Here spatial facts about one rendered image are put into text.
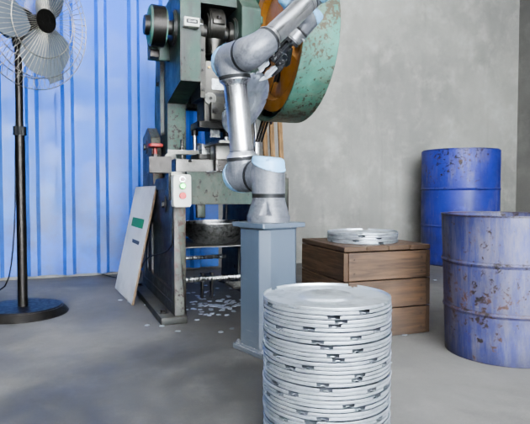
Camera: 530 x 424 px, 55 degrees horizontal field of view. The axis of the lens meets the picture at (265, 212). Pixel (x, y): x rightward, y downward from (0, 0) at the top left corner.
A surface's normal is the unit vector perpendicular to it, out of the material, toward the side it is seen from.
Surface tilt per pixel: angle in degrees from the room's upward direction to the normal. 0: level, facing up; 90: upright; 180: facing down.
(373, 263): 90
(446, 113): 90
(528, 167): 90
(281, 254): 90
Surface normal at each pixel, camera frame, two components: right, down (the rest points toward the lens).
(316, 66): 0.32, 0.55
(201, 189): 0.38, 0.04
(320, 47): 0.36, 0.37
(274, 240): 0.60, 0.03
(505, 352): -0.34, 0.07
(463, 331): -0.91, 0.05
